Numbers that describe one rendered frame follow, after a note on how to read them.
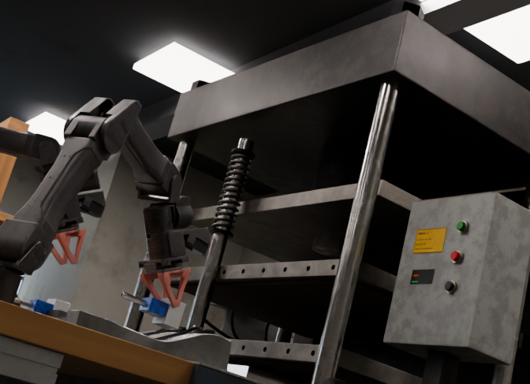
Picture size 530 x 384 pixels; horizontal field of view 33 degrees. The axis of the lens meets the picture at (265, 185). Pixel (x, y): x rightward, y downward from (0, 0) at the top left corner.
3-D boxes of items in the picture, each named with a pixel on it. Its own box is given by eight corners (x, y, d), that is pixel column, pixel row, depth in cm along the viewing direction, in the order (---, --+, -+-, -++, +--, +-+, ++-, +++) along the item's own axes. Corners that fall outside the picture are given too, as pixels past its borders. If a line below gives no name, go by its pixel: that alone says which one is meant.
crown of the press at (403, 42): (366, 189, 240) (411, -7, 258) (140, 222, 346) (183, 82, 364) (557, 287, 283) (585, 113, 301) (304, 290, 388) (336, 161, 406)
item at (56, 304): (8, 309, 190) (16, 285, 192) (0, 309, 194) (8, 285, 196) (63, 327, 197) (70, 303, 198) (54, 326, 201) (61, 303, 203)
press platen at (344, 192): (378, 195, 256) (382, 178, 258) (184, 221, 346) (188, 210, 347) (531, 273, 292) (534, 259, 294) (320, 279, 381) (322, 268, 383)
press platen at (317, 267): (352, 274, 248) (356, 257, 249) (159, 281, 337) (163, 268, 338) (521, 348, 285) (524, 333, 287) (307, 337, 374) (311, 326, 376)
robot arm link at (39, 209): (2, 272, 148) (94, 132, 166) (35, 278, 145) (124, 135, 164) (-16, 249, 144) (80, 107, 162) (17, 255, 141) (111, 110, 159)
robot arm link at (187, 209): (162, 225, 194) (166, 170, 194) (196, 230, 191) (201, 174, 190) (132, 229, 184) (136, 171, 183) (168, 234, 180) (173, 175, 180)
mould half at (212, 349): (65, 353, 179) (87, 288, 183) (20, 348, 200) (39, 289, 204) (261, 413, 205) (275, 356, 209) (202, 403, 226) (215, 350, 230)
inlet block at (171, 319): (123, 307, 174) (132, 281, 176) (111, 307, 178) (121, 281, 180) (178, 329, 180) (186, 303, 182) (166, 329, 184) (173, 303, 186)
